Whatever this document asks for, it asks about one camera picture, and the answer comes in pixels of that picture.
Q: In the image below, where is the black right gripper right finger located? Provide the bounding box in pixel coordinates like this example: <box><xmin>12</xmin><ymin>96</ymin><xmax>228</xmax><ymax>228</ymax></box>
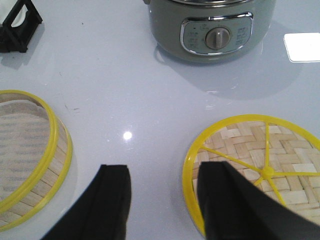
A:
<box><xmin>197</xmin><ymin>161</ymin><xmax>320</xmax><ymax>240</ymax></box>

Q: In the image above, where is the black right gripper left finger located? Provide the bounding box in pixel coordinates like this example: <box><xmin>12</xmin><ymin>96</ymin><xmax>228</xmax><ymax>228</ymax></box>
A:
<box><xmin>43</xmin><ymin>165</ymin><xmax>132</xmax><ymax>240</ymax></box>

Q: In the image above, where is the woven bamboo steamer lid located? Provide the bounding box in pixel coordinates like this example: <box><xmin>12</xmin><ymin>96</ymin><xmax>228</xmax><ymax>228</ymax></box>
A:
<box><xmin>182</xmin><ymin>114</ymin><xmax>320</xmax><ymax>234</ymax></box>

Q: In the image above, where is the center bamboo steamer basket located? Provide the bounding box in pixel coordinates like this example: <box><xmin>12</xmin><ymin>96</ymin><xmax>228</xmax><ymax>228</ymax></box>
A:
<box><xmin>0</xmin><ymin>89</ymin><xmax>73</xmax><ymax>232</ymax></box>

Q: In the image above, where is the white steamer liner paper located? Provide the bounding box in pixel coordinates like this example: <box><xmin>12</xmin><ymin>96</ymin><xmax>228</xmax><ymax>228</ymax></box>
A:
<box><xmin>0</xmin><ymin>100</ymin><xmax>50</xmax><ymax>200</ymax></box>

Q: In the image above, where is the grey electric cooking pot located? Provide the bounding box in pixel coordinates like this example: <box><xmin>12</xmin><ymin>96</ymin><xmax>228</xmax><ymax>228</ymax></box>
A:
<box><xmin>144</xmin><ymin>0</ymin><xmax>276</xmax><ymax>63</ymax></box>

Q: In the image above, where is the black bowl rack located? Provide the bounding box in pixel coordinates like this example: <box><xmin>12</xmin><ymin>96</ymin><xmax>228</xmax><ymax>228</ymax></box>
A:
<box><xmin>0</xmin><ymin>0</ymin><xmax>43</xmax><ymax>53</ymax></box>

